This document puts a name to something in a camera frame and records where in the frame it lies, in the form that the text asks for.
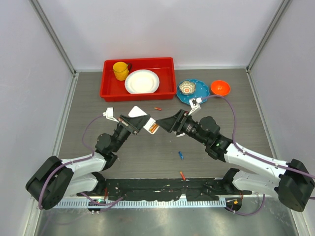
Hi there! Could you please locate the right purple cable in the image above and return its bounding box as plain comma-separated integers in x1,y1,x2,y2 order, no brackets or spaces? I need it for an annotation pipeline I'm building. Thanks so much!
199,94,315,217

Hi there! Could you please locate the yellow mug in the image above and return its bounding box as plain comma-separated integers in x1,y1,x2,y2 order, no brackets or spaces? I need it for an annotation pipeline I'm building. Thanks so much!
113,61,132,81

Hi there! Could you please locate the orange battery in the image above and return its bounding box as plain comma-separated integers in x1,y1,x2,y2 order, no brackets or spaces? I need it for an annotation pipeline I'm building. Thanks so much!
149,123,158,133

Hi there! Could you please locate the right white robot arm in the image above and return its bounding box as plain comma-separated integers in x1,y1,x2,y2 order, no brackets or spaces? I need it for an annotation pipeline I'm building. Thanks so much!
157,110,315,212

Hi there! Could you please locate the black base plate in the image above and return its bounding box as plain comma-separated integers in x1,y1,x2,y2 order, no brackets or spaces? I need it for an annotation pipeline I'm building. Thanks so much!
77,177,253,202

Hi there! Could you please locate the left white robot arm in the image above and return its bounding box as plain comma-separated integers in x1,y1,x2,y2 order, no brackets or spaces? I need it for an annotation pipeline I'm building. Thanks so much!
26,115,151,210

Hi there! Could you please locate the purple cable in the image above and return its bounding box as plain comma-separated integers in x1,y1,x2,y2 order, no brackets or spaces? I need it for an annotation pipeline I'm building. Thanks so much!
38,115,125,214
199,94,315,217

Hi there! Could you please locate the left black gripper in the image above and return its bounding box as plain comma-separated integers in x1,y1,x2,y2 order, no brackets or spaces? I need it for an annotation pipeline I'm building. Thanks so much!
112,115,150,153

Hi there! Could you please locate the small patterned bowl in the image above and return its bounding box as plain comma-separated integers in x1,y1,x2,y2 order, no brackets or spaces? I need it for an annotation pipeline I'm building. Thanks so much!
179,80,196,95

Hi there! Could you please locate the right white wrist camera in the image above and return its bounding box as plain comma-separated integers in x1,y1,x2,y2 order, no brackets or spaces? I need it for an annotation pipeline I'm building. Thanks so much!
189,98,202,116

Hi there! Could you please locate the white remote control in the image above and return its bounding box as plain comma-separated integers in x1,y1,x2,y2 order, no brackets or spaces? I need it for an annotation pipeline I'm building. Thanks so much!
128,106,159,135

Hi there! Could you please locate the white paper plate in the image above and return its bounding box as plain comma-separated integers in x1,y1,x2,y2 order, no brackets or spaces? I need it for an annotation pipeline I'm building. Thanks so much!
125,69,160,94

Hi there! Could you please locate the red battery near base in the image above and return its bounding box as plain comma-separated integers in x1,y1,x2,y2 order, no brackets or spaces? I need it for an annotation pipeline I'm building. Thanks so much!
179,171,186,181

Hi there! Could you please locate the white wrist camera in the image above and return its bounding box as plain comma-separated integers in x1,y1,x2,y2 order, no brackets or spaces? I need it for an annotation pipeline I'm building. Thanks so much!
102,107,119,122
189,98,202,116

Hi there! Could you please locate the blue battery right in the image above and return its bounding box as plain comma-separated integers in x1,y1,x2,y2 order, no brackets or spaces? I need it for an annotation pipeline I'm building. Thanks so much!
178,151,184,160

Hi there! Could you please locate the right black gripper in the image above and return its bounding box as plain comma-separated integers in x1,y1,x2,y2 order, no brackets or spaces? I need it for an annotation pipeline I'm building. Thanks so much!
156,109,209,145

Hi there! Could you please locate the slotted cable duct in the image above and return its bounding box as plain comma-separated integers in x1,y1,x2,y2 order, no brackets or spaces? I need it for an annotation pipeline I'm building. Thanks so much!
54,198,226,210

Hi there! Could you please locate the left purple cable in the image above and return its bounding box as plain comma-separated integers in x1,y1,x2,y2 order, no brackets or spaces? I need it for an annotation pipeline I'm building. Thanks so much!
38,115,125,214

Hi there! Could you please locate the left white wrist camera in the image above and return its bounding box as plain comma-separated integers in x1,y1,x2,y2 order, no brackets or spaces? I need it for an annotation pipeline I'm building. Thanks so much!
102,107,119,122

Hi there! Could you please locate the red plastic tray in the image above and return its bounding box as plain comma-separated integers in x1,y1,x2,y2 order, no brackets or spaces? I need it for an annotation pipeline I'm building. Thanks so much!
99,57,177,102

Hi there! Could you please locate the blue dotted plate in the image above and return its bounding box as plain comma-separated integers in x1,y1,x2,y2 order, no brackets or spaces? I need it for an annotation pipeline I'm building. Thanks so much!
177,79,210,105

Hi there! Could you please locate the orange plastic bowl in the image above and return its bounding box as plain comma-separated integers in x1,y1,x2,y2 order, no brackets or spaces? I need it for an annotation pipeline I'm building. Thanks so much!
210,80,231,96

